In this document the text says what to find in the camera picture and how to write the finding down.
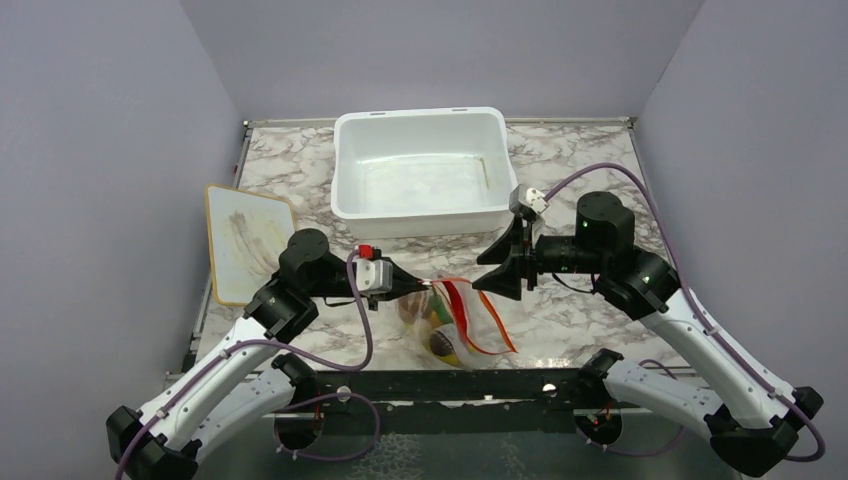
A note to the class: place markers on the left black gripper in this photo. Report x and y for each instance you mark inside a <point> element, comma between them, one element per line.
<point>403,283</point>

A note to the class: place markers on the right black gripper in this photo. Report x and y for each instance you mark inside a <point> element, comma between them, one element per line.
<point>507,280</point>

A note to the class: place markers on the green chili pepper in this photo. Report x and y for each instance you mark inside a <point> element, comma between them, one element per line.
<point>441,314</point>

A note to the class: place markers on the clear zip top bag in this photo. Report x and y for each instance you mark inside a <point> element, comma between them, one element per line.
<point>485,325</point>

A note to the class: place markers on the red chili pepper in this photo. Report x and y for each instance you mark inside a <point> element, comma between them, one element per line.
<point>459,313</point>

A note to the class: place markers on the dark red plum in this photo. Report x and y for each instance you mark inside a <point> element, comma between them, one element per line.
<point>440,345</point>

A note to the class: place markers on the yellow banana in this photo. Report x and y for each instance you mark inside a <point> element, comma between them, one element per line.
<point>450,359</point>

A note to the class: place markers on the white plastic bin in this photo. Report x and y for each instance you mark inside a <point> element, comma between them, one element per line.
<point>422,172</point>

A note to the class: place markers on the brown kiwi fruit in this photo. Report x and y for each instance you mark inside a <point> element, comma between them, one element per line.
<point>414,307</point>

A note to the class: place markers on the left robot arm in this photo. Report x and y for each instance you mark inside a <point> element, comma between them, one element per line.
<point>254,369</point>

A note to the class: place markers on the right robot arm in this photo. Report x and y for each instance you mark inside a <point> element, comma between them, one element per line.
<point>750,417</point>

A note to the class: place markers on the white cutting board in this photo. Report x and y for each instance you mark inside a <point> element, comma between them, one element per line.
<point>246,234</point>

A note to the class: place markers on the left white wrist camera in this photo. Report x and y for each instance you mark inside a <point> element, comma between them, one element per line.
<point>373,273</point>

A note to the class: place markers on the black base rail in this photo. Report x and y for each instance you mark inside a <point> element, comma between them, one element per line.
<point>433,402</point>

